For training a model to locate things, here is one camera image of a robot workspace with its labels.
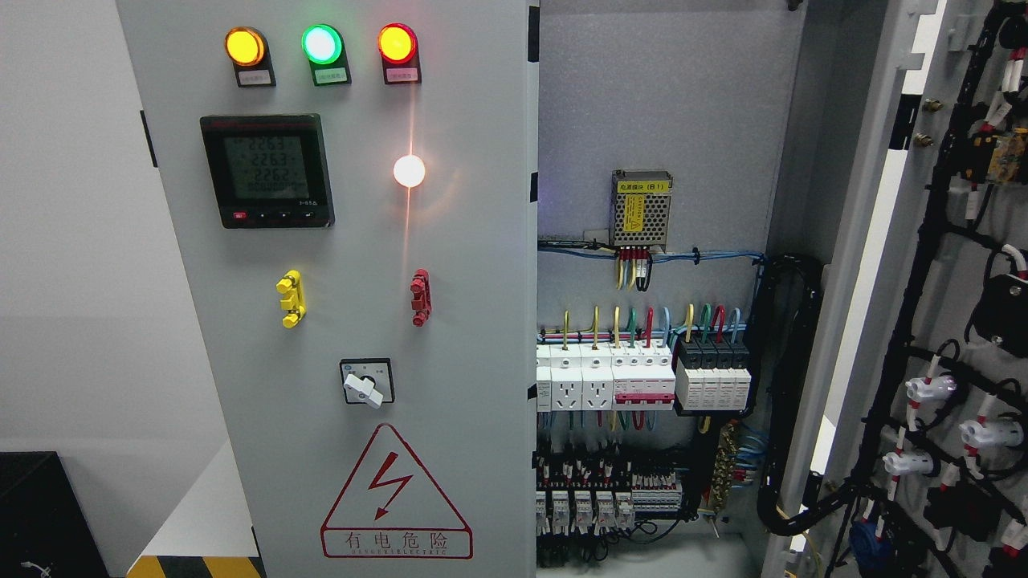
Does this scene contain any brass ground terminal bar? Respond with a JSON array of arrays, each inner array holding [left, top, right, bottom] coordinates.
[[708, 420, 739, 512]]

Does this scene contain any red electric hazard sticker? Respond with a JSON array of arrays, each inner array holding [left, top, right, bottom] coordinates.
[[320, 423, 473, 559]]

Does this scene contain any yellow terminal connector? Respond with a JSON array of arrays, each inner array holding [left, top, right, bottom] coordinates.
[[276, 268, 306, 328]]

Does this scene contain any black digital power meter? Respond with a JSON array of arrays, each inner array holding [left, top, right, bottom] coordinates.
[[201, 113, 334, 228]]

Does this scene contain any green indicator lamp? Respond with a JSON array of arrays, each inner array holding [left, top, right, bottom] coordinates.
[[301, 23, 352, 87]]

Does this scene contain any metal mesh power supply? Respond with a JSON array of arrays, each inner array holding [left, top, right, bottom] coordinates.
[[610, 169, 673, 246]]

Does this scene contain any white lit indicator lamp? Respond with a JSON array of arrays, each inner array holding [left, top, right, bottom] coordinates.
[[393, 154, 426, 188]]

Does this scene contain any yellow indicator lamp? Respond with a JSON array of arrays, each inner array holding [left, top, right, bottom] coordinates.
[[224, 26, 276, 88]]

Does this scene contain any red terminal connector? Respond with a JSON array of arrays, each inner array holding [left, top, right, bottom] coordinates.
[[409, 268, 432, 327]]

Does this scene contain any grey cabinet door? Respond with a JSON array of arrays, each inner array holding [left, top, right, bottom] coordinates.
[[759, 1, 1026, 577], [117, 1, 537, 577]]

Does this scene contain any black corrugated cable conduit right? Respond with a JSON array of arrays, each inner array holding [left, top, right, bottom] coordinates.
[[755, 253, 852, 537]]

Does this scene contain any lower relay terminal row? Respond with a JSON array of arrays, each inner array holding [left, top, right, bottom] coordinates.
[[533, 446, 686, 568]]

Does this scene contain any white rotary selector switch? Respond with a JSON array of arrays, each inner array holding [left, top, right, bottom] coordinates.
[[339, 357, 395, 409]]

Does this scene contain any black box at left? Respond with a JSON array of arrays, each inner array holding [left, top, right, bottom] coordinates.
[[1, 451, 108, 577]]

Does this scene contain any black white surge protector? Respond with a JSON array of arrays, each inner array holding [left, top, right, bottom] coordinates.
[[673, 340, 752, 416]]

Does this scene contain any red indicator lamp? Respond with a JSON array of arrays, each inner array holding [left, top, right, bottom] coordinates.
[[377, 22, 423, 85]]

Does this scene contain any white socket breaker row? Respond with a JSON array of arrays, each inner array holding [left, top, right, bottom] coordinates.
[[536, 340, 675, 413]]

